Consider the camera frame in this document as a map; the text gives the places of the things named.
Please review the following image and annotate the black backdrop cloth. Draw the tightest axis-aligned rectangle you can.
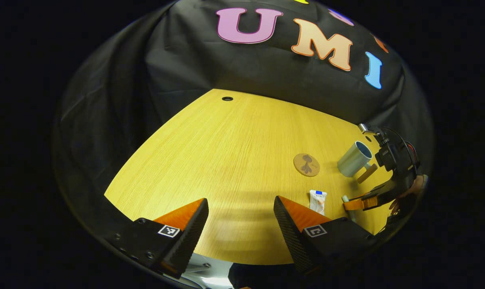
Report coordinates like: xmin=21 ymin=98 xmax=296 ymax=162
xmin=54 ymin=0 xmax=433 ymax=241

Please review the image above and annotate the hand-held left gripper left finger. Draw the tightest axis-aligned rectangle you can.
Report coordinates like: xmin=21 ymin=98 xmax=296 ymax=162
xmin=106 ymin=198 xmax=209 ymax=279

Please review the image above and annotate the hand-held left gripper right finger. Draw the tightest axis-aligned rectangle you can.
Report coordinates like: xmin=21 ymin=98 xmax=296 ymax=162
xmin=274 ymin=195 xmax=377 ymax=275

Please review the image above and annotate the pale blue cup wooden handle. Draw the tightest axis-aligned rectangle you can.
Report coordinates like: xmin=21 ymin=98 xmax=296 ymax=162
xmin=337 ymin=141 xmax=378 ymax=184

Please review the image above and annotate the round wooden coaster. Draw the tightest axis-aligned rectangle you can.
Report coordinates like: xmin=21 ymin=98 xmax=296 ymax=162
xmin=293 ymin=153 xmax=321 ymax=177

